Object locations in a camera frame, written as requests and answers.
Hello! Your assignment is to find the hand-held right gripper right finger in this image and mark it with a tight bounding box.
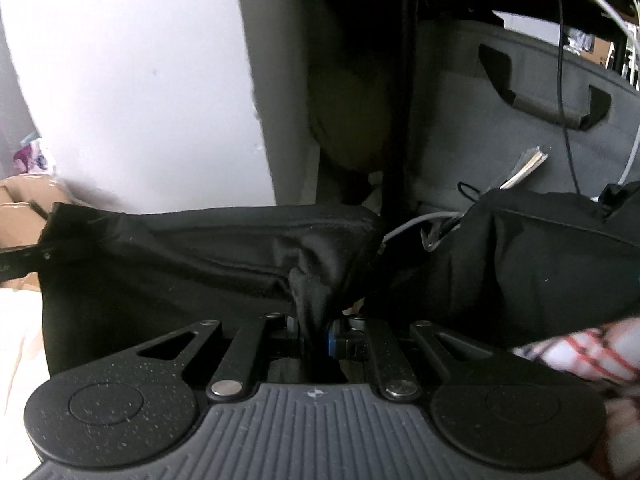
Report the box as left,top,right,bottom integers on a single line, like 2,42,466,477
325,316,496,403

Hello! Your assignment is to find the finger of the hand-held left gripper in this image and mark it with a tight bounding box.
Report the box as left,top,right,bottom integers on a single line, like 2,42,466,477
0,245,51,283

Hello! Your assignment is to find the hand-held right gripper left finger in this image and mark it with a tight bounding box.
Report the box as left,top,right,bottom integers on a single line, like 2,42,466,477
136,312,303,402

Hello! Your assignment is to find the black cartoon print t-shirt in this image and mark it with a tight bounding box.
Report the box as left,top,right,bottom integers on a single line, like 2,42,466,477
39,201,386,378

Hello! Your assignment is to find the pile of black clothes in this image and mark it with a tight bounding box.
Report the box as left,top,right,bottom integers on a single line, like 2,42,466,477
365,187,640,351

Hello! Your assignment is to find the brown flattened cardboard box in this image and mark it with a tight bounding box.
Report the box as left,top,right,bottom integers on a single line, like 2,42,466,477
0,175,71,293

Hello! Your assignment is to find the purple white plastic bag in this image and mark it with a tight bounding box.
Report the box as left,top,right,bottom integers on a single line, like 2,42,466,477
12,132,53,173

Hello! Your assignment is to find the dark olive hanging bag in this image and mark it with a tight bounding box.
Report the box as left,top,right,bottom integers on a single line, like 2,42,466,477
305,0,397,201

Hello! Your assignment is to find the red white plaid cloth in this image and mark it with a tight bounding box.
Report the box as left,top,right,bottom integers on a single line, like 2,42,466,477
515,317,640,480

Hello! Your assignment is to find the grey storage box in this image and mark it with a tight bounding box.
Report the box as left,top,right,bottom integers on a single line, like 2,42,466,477
410,19,640,211

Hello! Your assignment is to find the plastic wrapped packet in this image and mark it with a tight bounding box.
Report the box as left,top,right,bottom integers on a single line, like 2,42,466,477
497,145,552,192

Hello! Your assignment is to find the grey cable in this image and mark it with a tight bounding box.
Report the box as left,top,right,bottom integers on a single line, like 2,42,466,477
382,211,463,253

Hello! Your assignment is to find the black cable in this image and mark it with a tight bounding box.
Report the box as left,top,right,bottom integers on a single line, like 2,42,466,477
550,0,583,196

